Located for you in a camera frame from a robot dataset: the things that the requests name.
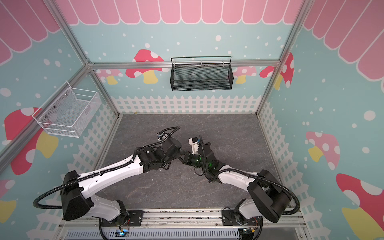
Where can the grey vented cable duct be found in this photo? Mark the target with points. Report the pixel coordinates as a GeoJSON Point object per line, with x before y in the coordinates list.
{"type": "Point", "coordinates": [172, 234]}

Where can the white mesh wall basket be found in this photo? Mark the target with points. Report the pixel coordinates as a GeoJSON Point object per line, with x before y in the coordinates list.
{"type": "Point", "coordinates": [69, 112]}

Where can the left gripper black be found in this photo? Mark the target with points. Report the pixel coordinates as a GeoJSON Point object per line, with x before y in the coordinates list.
{"type": "Point", "coordinates": [178, 155]}

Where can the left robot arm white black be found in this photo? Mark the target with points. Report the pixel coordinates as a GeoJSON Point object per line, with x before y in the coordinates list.
{"type": "Point", "coordinates": [79, 197]}

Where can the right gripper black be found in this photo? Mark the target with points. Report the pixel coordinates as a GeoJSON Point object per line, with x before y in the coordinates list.
{"type": "Point", "coordinates": [193, 154]}

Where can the black mesh wall basket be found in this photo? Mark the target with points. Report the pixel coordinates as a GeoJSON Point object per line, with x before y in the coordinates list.
{"type": "Point", "coordinates": [207, 73]}

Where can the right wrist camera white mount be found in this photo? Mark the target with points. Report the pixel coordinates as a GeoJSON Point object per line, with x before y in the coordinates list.
{"type": "Point", "coordinates": [195, 144]}

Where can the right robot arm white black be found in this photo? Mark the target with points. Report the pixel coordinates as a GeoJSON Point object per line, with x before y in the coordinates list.
{"type": "Point", "coordinates": [268, 199]}

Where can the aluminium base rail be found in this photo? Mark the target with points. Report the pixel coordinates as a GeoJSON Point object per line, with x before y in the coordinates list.
{"type": "Point", "coordinates": [184, 219]}

